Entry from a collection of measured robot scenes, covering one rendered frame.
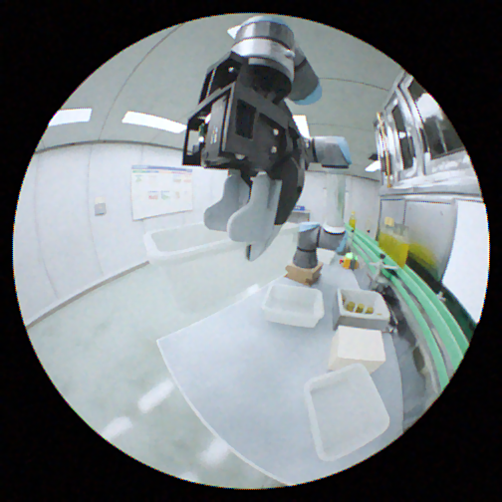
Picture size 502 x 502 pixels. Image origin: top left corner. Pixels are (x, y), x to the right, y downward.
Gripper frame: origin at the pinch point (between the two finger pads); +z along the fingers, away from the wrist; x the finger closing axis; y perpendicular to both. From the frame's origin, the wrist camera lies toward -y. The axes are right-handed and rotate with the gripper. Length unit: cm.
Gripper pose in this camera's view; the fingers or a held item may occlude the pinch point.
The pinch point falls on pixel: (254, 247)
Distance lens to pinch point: 16.6
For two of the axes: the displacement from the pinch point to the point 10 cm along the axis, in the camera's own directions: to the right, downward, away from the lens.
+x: 7.1, 3.5, -6.1
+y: -7.0, 2.4, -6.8
